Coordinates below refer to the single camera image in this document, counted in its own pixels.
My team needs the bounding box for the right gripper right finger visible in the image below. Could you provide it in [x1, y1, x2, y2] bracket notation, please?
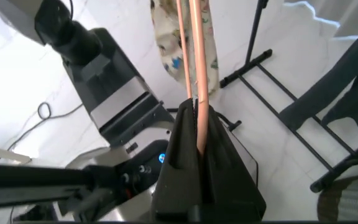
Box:
[202, 104, 267, 222]

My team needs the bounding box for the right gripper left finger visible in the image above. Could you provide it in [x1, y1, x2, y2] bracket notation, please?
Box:
[150, 98, 203, 222]

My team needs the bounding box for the pink clothes hanger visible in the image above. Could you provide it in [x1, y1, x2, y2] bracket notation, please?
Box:
[175, 0, 210, 156]

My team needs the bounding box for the dark grey garment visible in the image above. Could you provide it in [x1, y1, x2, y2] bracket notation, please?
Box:
[280, 20, 358, 131]

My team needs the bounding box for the cream printed garment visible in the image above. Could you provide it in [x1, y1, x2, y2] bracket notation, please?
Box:
[150, 0, 219, 96]

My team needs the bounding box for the black clothes rack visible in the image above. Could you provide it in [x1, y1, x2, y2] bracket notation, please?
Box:
[219, 0, 358, 194]

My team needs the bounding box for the white laundry basket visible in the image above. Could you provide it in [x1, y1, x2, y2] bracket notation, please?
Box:
[317, 170, 358, 222]

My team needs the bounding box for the black cable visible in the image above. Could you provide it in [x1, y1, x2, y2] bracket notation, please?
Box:
[0, 101, 83, 166]

